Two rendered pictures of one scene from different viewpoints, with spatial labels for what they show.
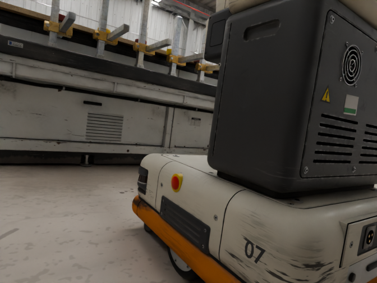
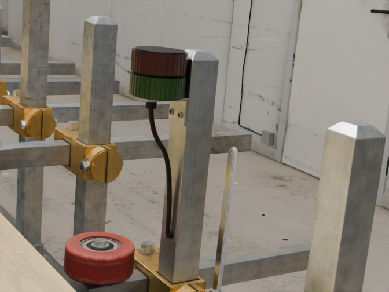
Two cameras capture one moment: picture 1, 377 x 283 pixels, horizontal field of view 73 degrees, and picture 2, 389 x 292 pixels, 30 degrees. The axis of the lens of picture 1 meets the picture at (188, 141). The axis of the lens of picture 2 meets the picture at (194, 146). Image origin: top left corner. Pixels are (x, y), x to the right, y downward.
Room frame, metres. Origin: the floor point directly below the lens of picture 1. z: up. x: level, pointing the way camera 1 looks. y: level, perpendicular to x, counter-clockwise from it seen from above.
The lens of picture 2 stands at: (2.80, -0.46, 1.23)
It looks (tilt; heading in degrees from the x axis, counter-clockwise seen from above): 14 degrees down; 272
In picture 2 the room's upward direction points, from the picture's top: 5 degrees clockwise
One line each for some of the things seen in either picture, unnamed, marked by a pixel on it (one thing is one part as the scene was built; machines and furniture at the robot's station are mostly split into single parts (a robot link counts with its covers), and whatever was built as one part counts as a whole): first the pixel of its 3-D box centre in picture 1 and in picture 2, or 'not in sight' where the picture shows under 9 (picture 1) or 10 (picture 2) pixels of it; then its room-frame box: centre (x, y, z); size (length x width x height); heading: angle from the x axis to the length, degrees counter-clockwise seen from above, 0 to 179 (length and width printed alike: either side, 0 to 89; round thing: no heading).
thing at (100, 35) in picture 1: (105, 37); not in sight; (1.55, 0.57, 0.83); 0.14 x 0.06 x 0.05; 125
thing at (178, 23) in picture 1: (174, 51); not in sight; (1.82, 0.18, 0.87); 0.04 x 0.04 x 0.48; 35
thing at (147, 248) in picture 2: not in sight; (147, 247); (2.87, -1.32, 0.88); 0.02 x 0.02 x 0.01
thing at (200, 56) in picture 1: (184, 59); not in sight; (1.78, 0.10, 0.81); 0.43 x 0.03 x 0.04; 35
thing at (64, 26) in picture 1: (64, 27); not in sight; (1.35, 0.71, 0.80); 0.43 x 0.03 x 0.04; 35
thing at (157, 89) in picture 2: not in sight; (157, 84); (2.87, -1.23, 1.10); 0.06 x 0.06 x 0.02
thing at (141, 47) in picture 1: (143, 49); not in sight; (1.69, 0.36, 0.83); 0.14 x 0.06 x 0.05; 125
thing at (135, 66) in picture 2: not in sight; (159, 61); (2.87, -1.23, 1.13); 0.06 x 0.06 x 0.02
